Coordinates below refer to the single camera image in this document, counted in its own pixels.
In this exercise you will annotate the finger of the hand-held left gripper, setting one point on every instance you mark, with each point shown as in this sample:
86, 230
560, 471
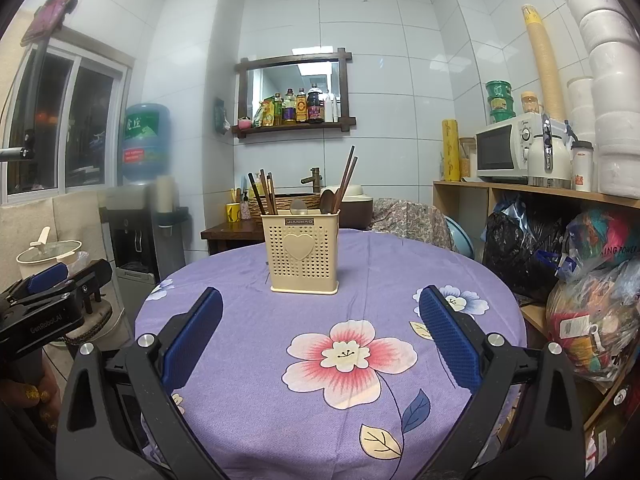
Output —
47, 277
95, 272

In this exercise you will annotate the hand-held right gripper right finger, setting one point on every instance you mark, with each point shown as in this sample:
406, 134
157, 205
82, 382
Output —
450, 340

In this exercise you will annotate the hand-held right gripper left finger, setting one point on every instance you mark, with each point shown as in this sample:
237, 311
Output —
195, 335

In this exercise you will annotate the beige perforated utensil holder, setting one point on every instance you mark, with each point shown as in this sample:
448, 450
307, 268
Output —
300, 260

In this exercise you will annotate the black chopstick with gold band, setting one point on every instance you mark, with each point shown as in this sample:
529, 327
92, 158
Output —
256, 200

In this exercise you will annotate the brown chopstick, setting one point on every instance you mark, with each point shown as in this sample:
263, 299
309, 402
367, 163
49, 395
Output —
271, 195
265, 192
352, 172
348, 165

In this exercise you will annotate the metal spoon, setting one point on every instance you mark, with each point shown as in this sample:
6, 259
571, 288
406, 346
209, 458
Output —
298, 205

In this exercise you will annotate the wooden spoon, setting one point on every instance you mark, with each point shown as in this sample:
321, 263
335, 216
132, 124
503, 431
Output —
328, 200

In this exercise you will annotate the person's left hand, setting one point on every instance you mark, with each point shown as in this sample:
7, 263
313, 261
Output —
30, 397

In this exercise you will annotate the pot with glass lid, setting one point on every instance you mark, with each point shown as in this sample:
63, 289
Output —
50, 255

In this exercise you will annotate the water dispenser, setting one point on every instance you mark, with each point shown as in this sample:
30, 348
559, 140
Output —
130, 240

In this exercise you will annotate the blue plastic basin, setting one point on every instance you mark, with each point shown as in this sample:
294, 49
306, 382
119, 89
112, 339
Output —
460, 240

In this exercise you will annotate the purple floral tablecloth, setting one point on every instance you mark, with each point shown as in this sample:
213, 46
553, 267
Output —
300, 320

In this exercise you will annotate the dark wooden vanity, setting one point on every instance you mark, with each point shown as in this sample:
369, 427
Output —
225, 232

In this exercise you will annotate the black plastic bag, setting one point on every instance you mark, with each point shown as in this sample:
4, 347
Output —
520, 250

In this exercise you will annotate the floral cloth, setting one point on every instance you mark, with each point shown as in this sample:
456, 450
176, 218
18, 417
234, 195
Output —
410, 220

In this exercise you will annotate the yellow cup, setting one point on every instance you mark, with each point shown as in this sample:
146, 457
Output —
233, 212

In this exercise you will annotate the small pink bottle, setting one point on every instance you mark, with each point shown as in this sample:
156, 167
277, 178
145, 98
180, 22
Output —
245, 211

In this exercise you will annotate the blue water bottle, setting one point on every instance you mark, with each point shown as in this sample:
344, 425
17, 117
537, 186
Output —
145, 145

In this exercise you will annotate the clear stuffed plastic bag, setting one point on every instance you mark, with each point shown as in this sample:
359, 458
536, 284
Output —
590, 330

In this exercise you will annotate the sliding window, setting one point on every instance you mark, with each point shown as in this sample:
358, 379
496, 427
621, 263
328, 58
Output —
90, 125

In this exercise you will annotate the light wooden shelf unit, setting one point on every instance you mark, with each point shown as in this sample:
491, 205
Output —
465, 185

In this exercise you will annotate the white lidded brown bin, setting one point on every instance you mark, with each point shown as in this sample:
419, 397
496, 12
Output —
357, 210

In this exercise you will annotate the wicker wash basin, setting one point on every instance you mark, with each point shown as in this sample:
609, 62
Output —
310, 202

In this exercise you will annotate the glass jar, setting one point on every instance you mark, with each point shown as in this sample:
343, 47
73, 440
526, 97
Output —
467, 157

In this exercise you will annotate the colourful stuffed plastic bag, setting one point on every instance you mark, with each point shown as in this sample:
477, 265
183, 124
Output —
605, 240

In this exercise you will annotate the yellow wrap roll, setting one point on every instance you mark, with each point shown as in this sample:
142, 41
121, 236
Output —
450, 150

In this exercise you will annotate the black phone stand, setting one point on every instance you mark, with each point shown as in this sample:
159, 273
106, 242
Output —
35, 85

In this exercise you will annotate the white microwave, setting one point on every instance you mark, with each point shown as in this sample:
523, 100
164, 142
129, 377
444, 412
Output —
500, 152

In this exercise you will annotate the bronze faucet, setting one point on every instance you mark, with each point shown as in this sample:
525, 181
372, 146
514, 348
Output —
316, 180

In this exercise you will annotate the white kettle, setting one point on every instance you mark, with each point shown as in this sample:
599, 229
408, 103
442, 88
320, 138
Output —
547, 160

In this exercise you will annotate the small pink bowl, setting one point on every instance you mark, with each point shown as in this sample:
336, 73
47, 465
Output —
244, 123

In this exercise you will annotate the white tumbler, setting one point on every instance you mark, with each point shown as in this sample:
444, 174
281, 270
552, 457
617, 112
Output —
582, 170

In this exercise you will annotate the wooden framed mirror shelf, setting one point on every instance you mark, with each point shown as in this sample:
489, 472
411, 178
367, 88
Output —
280, 128

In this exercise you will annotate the green bowl stack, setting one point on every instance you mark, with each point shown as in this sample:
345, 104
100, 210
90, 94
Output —
500, 100

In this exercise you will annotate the beige jar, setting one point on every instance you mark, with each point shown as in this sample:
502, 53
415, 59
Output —
531, 103

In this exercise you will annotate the row of condiment bottles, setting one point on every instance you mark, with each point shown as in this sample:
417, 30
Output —
300, 107

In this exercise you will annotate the small white cup stack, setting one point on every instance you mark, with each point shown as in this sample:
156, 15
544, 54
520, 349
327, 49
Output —
580, 105

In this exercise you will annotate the pink phone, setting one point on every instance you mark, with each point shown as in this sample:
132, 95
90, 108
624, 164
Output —
55, 5

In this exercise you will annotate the stack of white foam bowls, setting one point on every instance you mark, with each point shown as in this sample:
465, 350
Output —
615, 110

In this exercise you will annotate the beige paper cup stack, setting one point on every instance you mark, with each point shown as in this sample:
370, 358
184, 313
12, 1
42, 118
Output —
542, 60

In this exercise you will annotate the dark wall holder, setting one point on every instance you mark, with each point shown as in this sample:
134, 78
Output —
221, 116

